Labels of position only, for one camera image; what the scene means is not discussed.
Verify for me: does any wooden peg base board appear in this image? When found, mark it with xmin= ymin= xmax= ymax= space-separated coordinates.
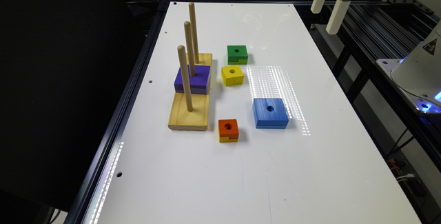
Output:
xmin=168 ymin=53 xmax=212 ymax=131

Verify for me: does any green square block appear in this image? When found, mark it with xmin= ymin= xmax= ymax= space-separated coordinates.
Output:
xmin=227 ymin=45 xmax=248 ymax=65

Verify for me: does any orange and yellow block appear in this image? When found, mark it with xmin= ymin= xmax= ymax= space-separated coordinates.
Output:
xmin=218 ymin=119 xmax=239 ymax=143

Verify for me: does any yellow square block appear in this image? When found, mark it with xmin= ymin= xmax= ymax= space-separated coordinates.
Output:
xmin=221 ymin=65 xmax=244 ymax=86

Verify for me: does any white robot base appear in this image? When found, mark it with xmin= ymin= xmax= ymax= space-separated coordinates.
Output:
xmin=376 ymin=24 xmax=440 ymax=116

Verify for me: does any front wooden peg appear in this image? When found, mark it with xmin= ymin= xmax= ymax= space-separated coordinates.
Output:
xmin=177 ymin=45 xmax=193 ymax=112

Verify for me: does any wooden peg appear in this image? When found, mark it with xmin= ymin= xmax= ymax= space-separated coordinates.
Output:
xmin=184 ymin=21 xmax=196 ymax=77
xmin=189 ymin=2 xmax=199 ymax=64
xmin=177 ymin=45 xmax=193 ymax=112

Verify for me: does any purple square block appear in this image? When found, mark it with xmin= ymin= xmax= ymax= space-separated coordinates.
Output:
xmin=174 ymin=65 xmax=211 ymax=94

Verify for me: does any middle wooden peg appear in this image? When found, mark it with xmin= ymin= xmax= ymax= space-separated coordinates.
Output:
xmin=184 ymin=21 xmax=196 ymax=77

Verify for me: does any rear wooden peg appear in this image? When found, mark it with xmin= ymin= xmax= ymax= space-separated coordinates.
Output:
xmin=189 ymin=2 xmax=199 ymax=64

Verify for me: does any blue square block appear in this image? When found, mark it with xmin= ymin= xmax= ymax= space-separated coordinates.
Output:
xmin=252 ymin=98 xmax=289 ymax=129

